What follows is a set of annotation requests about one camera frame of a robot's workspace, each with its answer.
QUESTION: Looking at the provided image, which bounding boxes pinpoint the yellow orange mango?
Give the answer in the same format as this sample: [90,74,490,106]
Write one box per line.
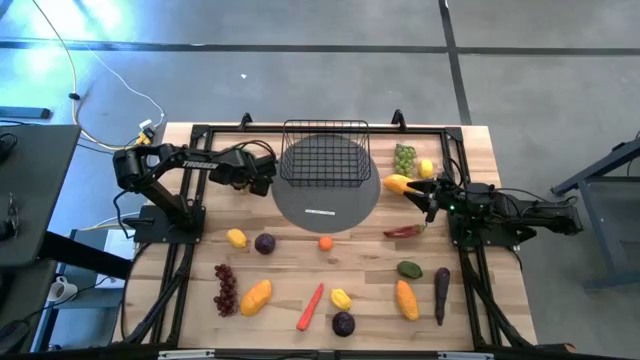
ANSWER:
[239,278,274,318]

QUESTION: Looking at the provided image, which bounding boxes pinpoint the black aluminium table frame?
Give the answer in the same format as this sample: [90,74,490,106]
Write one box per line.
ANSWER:
[119,108,539,351]

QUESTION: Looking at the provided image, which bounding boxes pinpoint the white cable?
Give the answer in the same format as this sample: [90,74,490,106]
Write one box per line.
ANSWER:
[82,42,167,129]

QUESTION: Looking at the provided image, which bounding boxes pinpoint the dark purple onion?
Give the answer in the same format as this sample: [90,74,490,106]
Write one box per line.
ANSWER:
[331,311,357,338]

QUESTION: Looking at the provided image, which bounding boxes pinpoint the orange carrot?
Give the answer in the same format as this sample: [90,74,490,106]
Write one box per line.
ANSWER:
[295,282,325,333]

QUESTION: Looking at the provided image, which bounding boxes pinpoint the dark grey desk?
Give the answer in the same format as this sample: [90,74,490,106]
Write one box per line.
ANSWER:
[0,124,134,281]

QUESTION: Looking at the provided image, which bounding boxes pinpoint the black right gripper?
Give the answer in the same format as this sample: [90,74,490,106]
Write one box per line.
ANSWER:
[403,178,469,224]

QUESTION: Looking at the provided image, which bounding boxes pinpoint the black wire basket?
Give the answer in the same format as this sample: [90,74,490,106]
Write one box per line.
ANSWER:
[278,118,373,189]

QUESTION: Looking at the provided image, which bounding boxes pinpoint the white paper sheet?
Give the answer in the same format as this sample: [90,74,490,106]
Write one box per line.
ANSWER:
[94,228,137,290]

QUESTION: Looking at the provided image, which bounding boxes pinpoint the yellow cable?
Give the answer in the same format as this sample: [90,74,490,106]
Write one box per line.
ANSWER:
[30,0,151,151]

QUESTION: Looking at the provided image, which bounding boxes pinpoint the green grapes bunch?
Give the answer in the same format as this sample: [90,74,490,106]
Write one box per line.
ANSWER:
[393,143,418,179]

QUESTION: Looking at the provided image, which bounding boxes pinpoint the round grey woven mat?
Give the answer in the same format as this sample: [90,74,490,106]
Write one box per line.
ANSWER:
[270,133,382,235]

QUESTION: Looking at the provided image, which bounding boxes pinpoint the dark green avocado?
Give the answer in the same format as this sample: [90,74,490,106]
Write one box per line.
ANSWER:
[396,260,425,281]

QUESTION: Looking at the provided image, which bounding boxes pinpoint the dark red grapes bunch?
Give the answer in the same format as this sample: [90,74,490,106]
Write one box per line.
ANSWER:
[213,263,240,319]

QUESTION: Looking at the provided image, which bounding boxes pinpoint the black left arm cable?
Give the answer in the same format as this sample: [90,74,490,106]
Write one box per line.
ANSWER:
[232,139,277,160]

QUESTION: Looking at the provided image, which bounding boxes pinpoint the flat black bar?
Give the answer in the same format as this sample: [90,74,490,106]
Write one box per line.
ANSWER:
[0,105,52,120]

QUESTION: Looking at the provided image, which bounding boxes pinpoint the purple eggplant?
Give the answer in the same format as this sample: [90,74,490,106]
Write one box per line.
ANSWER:
[433,266,452,327]

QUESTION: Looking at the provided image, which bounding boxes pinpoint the yellow bell pepper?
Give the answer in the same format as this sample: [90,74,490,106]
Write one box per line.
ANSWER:
[225,228,249,250]

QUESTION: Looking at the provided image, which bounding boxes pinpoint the yellow cable plug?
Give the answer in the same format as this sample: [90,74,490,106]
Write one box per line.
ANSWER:
[134,118,156,146]

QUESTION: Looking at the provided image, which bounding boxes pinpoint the white mug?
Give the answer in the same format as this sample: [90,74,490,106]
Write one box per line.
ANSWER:
[47,275,80,303]

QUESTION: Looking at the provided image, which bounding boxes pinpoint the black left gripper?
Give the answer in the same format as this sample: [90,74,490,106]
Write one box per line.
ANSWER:
[208,146,278,198]

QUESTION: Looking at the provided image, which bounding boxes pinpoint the grey metal table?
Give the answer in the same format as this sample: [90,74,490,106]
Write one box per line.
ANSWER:
[549,130,640,290]

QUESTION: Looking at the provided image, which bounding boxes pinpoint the silver frame bracket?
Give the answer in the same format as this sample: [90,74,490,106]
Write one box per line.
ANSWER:
[438,351,494,360]
[158,349,216,360]

